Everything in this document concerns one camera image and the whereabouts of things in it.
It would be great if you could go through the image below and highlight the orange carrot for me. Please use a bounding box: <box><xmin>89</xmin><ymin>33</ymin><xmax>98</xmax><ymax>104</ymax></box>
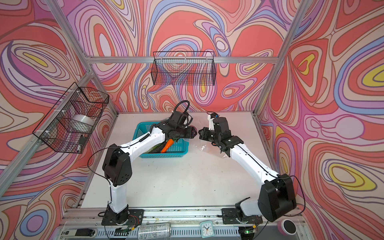
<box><xmin>161</xmin><ymin>139</ymin><xmax>174</xmax><ymax>154</ymax></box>

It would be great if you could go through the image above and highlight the clear zip top bag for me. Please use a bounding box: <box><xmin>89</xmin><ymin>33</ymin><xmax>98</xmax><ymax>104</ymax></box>
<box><xmin>190</xmin><ymin>134</ymin><xmax>229</xmax><ymax>159</ymax></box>

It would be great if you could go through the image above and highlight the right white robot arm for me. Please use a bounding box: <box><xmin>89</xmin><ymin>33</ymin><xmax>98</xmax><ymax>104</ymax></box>
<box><xmin>199</xmin><ymin>112</ymin><xmax>297</xmax><ymax>222</ymax></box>

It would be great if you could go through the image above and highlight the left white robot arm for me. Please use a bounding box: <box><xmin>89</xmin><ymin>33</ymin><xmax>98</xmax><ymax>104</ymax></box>
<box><xmin>102</xmin><ymin>111</ymin><xmax>197</xmax><ymax>214</ymax></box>

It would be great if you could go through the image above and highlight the teal plastic basket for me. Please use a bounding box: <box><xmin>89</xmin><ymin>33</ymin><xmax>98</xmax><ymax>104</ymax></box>
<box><xmin>133</xmin><ymin>122</ymin><xmax>189</xmax><ymax>158</ymax></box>

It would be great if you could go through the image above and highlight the silver tape roll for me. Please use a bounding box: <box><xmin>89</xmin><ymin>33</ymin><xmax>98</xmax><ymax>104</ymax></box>
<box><xmin>70</xmin><ymin>115</ymin><xmax>95</xmax><ymax>134</ymax></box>

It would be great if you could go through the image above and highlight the small teal alarm clock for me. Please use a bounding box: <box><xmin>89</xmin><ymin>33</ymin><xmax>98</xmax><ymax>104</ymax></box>
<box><xmin>200</xmin><ymin>221</ymin><xmax>215</xmax><ymax>239</ymax></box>

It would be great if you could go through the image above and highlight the silver drink can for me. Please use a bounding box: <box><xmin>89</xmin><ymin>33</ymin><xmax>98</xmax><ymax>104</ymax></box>
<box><xmin>138</xmin><ymin>223</ymin><xmax>171</xmax><ymax>240</ymax></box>

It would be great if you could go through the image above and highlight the pink tape roll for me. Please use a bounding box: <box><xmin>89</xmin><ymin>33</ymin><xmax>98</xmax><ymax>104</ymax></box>
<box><xmin>277</xmin><ymin>219</ymin><xmax>297</xmax><ymax>236</ymax></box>

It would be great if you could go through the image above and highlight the black corrugated cable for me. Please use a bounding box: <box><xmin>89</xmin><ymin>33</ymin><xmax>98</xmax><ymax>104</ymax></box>
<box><xmin>173</xmin><ymin>100</ymin><xmax>191</xmax><ymax>114</ymax></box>

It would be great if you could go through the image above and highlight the back black wire basket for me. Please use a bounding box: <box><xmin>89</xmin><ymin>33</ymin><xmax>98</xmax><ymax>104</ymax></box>
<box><xmin>151</xmin><ymin>51</ymin><xmax>217</xmax><ymax>87</ymax></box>

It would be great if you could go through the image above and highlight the black wire basket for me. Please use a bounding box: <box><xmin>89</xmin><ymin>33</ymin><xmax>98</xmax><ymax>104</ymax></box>
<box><xmin>33</xmin><ymin>83</ymin><xmax>110</xmax><ymax>154</ymax></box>
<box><xmin>151</xmin><ymin>51</ymin><xmax>217</xmax><ymax>87</ymax></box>

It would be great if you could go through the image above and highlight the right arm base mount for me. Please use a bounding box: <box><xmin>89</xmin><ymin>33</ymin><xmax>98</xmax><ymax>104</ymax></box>
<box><xmin>217</xmin><ymin>197</ymin><xmax>263</xmax><ymax>226</ymax></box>

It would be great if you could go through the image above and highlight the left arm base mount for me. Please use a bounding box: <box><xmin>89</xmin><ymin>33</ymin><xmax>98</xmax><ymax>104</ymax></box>
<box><xmin>98</xmin><ymin>206</ymin><xmax>144</xmax><ymax>227</ymax></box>

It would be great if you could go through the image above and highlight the left black wire basket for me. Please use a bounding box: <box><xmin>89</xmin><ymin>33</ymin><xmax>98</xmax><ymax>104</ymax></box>
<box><xmin>33</xmin><ymin>83</ymin><xmax>110</xmax><ymax>154</ymax></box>

